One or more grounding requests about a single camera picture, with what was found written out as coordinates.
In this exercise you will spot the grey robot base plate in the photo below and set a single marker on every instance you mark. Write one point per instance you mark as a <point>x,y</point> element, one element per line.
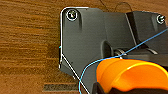
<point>90,40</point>

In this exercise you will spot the orange fruit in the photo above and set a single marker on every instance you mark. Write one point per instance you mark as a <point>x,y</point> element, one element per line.
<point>133,73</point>

